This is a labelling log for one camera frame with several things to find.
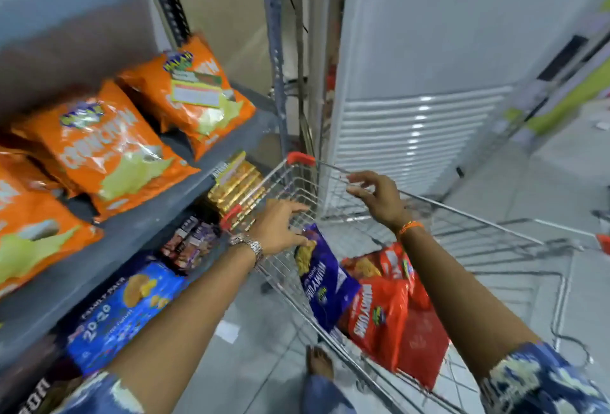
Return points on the person's foot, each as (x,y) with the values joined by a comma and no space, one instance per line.
(318,362)

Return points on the person's left forearm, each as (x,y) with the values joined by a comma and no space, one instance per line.
(190,318)

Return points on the person's right thumb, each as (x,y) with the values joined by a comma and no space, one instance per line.
(360,193)

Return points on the row of gold biscuit packets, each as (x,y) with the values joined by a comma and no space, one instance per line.
(236,189)

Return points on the grey metal shelf rack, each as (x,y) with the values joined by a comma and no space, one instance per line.
(71,23)

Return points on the orange chips bag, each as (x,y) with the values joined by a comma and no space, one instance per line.
(28,166)
(105,151)
(190,94)
(33,237)

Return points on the small red snack packet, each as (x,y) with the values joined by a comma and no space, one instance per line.
(386,261)

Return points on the black packet white lettering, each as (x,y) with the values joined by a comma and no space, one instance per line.
(33,397)

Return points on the person's right hand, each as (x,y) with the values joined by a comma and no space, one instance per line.
(383,201)

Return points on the green white counter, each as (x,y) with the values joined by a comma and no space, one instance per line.
(572,94)

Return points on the orange wristband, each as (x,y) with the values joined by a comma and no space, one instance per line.
(410,226)

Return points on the blue snack packet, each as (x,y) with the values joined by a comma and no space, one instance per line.
(324,285)

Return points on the person's right forearm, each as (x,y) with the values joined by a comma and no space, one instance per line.
(462,299)

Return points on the brown purple chocolate packets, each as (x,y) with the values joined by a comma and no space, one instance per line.
(190,244)

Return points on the blue biscuit family pack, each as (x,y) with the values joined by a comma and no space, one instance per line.
(119,309)

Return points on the white standing air conditioner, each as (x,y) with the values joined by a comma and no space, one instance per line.
(429,70)

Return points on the large red snack packet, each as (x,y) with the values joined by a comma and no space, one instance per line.
(386,328)

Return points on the blue jeans leg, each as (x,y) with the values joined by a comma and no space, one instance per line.
(324,397)

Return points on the white paper scrap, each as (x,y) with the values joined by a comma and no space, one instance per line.
(228,332)

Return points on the person's left thumb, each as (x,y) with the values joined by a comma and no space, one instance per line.
(298,240)

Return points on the person's left hand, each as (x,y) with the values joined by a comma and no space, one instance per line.
(274,230)

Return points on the silver wristwatch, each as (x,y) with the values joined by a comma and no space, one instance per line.
(248,243)

